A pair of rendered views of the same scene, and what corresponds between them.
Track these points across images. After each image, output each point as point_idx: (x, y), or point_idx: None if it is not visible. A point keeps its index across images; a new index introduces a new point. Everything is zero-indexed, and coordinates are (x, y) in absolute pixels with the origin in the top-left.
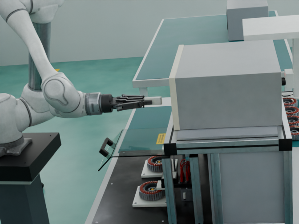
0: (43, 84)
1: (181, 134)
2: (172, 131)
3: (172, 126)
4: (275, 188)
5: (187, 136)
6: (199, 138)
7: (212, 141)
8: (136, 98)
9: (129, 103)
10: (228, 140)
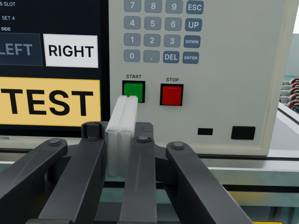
0: None
1: (286, 144)
2: (272, 160)
3: (230, 159)
4: None
5: (291, 136)
6: (295, 124)
7: (296, 114)
8: (95, 169)
9: (224, 193)
10: (279, 103)
